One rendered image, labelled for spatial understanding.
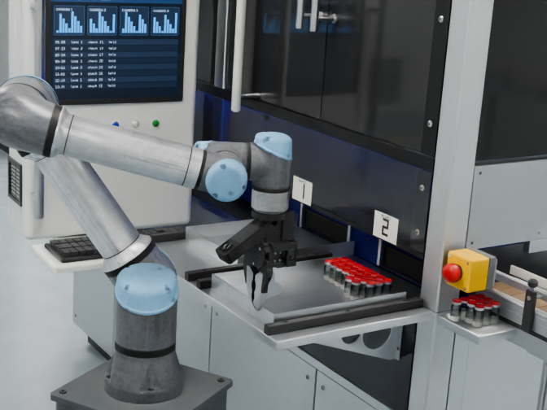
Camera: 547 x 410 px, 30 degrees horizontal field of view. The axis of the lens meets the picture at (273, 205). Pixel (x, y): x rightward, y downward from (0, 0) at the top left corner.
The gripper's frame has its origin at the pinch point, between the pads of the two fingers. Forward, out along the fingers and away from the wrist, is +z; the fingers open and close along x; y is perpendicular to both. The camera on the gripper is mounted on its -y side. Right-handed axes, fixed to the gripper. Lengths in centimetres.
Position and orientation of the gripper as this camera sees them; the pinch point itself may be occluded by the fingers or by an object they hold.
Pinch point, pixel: (254, 304)
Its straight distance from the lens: 209.5
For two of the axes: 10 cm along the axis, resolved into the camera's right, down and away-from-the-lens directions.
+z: -0.6, 9.6, 2.6
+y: 8.4, -0.9, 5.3
